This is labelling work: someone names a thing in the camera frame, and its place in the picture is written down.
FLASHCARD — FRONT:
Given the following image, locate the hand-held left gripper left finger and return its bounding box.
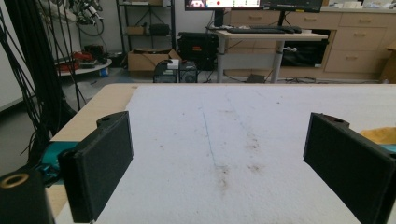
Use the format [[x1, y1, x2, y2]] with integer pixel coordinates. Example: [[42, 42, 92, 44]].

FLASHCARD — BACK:
[[57, 110, 134, 224]]

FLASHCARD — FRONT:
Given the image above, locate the round white platform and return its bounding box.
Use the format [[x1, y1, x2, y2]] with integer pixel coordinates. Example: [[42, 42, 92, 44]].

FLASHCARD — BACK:
[[56, 58, 113, 77]]

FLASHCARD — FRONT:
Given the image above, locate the dark computer monitor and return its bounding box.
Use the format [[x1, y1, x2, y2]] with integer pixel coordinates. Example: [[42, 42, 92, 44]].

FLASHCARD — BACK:
[[259, 0, 324, 14]]

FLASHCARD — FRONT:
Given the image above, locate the yellow cloth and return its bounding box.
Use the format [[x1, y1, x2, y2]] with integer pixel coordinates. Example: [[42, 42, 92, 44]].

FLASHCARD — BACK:
[[360, 126, 396, 146]]

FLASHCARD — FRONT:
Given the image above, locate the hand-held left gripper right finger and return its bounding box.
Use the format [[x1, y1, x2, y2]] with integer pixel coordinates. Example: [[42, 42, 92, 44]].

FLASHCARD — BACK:
[[303, 112, 396, 224]]

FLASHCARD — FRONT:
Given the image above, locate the white-legged wooden desk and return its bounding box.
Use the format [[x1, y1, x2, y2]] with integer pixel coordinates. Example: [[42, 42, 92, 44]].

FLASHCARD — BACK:
[[214, 29, 329, 84]]

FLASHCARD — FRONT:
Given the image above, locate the black metal shelf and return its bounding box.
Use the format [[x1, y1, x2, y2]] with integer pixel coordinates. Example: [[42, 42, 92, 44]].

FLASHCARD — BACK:
[[115, 0, 177, 56]]

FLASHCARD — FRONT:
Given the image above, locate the black keyboard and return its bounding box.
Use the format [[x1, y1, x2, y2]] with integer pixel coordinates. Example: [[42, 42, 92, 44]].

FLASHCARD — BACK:
[[226, 27, 296, 35]]

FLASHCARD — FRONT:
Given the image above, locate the wooden drawer cabinet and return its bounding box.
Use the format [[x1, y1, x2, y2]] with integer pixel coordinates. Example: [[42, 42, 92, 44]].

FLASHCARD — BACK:
[[224, 7, 396, 80]]

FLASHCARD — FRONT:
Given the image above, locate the bundle of black cables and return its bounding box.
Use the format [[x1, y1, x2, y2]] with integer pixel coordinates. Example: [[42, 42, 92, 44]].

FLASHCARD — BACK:
[[0, 0, 88, 162]]

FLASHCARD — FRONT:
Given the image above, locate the white table mat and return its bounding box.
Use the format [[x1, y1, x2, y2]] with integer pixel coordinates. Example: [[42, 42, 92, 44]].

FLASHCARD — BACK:
[[55, 84, 396, 224]]

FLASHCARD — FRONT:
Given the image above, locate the teal clamp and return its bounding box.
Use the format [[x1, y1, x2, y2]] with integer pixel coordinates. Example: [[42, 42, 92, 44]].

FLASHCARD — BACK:
[[35, 141, 79, 187]]

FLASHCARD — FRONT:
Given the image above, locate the small black computer case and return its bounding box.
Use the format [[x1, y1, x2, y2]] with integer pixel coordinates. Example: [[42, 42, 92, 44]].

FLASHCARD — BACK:
[[178, 61, 199, 84]]

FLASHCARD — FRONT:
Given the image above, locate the cardboard box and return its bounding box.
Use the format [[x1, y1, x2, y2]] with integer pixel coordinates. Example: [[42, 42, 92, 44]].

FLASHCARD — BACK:
[[127, 48, 183, 73]]

